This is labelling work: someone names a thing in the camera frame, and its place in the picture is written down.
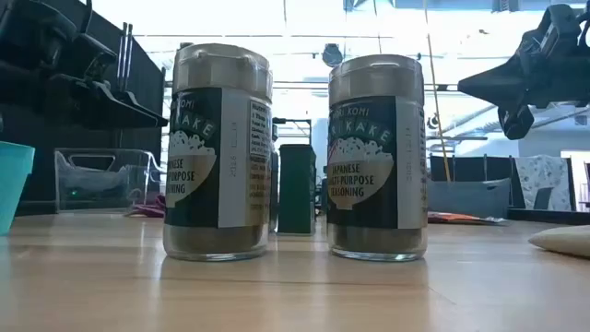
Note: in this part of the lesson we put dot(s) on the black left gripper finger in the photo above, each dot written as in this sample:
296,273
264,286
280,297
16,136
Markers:
138,103
92,108

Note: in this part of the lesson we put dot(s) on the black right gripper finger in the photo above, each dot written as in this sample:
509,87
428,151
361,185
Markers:
516,122
502,83

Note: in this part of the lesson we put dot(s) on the orange spice packet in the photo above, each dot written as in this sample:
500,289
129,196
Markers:
456,217

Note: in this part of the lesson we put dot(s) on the paper cup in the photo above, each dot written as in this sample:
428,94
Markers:
364,161

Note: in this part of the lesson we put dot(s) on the small dark block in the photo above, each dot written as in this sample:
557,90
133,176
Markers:
297,193

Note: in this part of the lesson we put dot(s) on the metal partition poles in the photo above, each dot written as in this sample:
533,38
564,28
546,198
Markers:
124,55

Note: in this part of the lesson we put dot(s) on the white patterned cloth panel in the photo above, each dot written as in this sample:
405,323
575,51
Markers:
539,175

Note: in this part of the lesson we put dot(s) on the black divider panel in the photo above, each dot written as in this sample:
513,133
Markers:
470,167

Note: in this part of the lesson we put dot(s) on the clear plastic bin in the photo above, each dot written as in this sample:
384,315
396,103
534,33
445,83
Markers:
62,184

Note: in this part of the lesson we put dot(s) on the grey translucent bin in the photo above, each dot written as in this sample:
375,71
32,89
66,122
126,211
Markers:
465,198

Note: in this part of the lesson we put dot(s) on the purple cloth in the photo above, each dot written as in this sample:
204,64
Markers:
149,209

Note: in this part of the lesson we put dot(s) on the teal plastic tray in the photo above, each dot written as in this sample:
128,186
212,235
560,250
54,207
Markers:
14,184

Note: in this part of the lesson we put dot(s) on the tan cloth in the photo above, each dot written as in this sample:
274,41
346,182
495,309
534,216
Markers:
562,240

